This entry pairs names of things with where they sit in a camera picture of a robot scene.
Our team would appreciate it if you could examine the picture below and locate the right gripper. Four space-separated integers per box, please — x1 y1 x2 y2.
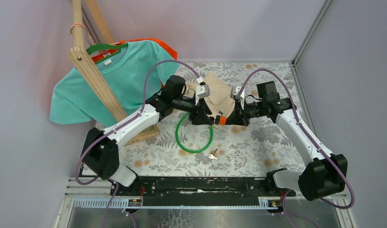
225 98 266 127

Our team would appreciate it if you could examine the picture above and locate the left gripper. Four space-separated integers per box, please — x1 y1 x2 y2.
171 95 213 125

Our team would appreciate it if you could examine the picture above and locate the orange black small lock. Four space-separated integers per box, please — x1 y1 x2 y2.
214 115 227 125

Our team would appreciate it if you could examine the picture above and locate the green cable lock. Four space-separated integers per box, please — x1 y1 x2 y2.
174 113 214 154

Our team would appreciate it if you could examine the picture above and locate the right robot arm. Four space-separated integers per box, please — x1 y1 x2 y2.
222 81 348 201

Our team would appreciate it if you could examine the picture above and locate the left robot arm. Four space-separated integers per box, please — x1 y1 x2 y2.
81 76 214 195

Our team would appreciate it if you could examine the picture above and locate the folded beige cloth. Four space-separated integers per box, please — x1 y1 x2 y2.
203 72 235 118

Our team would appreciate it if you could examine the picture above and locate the floral table mat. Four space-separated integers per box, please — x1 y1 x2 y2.
119 63 304 177

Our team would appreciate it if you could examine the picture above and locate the teal t-shirt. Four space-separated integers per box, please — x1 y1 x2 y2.
49 39 179 127

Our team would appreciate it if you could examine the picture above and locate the orange garment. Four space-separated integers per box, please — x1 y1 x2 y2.
91 38 178 90

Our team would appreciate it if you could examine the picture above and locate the green clothes hanger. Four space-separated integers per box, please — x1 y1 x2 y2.
86 42 128 64

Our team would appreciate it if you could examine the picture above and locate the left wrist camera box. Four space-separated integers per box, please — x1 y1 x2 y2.
195 83 210 102

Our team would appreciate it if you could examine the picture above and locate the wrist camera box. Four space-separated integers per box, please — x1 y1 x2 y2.
195 83 210 102
230 86 244 102

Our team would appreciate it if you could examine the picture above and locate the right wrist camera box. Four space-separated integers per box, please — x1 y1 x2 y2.
230 86 244 102

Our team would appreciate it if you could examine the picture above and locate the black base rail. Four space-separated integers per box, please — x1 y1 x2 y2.
110 176 296 208

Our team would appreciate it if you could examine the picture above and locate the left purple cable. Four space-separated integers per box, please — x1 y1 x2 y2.
75 59 204 228

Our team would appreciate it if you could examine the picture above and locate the purple cable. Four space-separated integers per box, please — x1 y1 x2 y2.
75 59 204 228
236 68 356 228

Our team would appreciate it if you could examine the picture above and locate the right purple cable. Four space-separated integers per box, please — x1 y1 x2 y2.
236 68 356 228

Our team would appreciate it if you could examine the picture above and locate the wooden rack frame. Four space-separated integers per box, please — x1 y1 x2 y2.
68 0 160 145

